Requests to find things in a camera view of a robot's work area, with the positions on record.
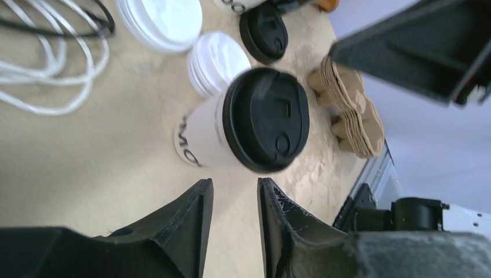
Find stack of flat paper bags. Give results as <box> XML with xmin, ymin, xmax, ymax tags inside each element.
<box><xmin>1</xmin><ymin>1</ymin><xmax>116</xmax><ymax>116</ymax></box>

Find stack of pulp carriers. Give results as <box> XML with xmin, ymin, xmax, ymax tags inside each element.
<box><xmin>306</xmin><ymin>55</ymin><xmax>385</xmax><ymax>159</ymax></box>

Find stack of white paper cups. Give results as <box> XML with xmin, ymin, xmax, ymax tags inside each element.
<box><xmin>212</xmin><ymin>0</ymin><xmax>266</xmax><ymax>14</ymax></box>

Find white cup lid far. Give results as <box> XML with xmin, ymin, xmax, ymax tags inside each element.
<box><xmin>115</xmin><ymin>0</ymin><xmax>203</xmax><ymax>54</ymax></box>

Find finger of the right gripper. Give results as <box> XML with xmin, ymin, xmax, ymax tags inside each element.
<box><xmin>329</xmin><ymin>1</ymin><xmax>490</xmax><ymax>106</ymax></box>

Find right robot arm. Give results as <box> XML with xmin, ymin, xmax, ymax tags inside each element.
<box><xmin>329</xmin><ymin>1</ymin><xmax>490</xmax><ymax>233</ymax></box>

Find single white paper cup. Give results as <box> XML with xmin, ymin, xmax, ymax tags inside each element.
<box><xmin>173</xmin><ymin>93</ymin><xmax>242</xmax><ymax>168</ymax></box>

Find black lids by cups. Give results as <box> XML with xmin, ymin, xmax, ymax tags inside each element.
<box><xmin>239</xmin><ymin>2</ymin><xmax>289</xmax><ymax>65</ymax></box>

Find dark paper cup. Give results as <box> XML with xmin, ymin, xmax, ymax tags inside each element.
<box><xmin>272</xmin><ymin>0</ymin><xmax>317</xmax><ymax>14</ymax></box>

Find white cup lid near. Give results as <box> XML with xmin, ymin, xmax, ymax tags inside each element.
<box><xmin>186</xmin><ymin>31</ymin><xmax>251</xmax><ymax>99</ymax></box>

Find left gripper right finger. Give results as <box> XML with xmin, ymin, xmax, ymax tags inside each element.
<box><xmin>257</xmin><ymin>178</ymin><xmax>490</xmax><ymax>277</ymax></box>

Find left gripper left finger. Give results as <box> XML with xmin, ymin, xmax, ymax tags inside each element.
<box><xmin>1</xmin><ymin>179</ymin><xmax>214</xmax><ymax>277</ymax></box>

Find white cup lid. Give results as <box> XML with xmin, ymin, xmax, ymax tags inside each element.
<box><xmin>186</xmin><ymin>31</ymin><xmax>251</xmax><ymax>99</ymax></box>
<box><xmin>115</xmin><ymin>0</ymin><xmax>203</xmax><ymax>54</ymax></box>

